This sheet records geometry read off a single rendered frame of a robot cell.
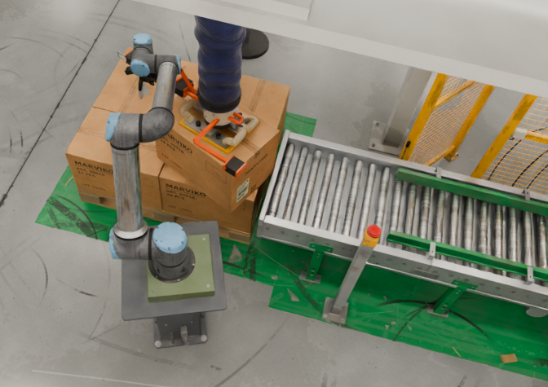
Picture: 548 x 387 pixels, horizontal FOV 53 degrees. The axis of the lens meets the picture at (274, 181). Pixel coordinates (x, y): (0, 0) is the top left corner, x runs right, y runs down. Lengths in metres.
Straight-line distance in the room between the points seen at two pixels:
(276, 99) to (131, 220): 1.66
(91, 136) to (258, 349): 1.67
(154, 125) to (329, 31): 1.94
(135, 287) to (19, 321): 1.09
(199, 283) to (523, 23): 2.47
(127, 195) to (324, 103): 2.53
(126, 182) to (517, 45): 2.12
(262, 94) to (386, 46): 3.51
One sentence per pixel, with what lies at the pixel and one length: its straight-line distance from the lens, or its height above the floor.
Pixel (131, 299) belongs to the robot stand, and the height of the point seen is 0.75.
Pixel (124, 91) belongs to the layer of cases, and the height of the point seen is 0.54.
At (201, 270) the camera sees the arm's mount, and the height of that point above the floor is 0.81.
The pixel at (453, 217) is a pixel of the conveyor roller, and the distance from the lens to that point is 3.52.
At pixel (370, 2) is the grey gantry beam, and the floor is 3.11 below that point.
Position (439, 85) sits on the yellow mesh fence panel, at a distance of 3.19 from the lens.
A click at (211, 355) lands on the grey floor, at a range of 3.46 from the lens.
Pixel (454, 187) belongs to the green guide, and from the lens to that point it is 3.57.
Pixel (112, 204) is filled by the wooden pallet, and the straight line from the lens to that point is 3.94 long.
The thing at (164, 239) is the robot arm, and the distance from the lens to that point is 2.54.
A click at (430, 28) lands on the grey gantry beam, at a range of 0.34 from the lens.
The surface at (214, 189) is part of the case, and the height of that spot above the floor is 0.69.
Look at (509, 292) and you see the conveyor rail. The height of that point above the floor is 0.51.
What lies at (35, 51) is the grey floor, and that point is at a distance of 5.08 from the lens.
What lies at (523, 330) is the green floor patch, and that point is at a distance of 4.02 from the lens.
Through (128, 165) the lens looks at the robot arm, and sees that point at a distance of 2.33.
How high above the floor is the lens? 3.31
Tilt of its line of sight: 55 degrees down
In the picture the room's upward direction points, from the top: 9 degrees clockwise
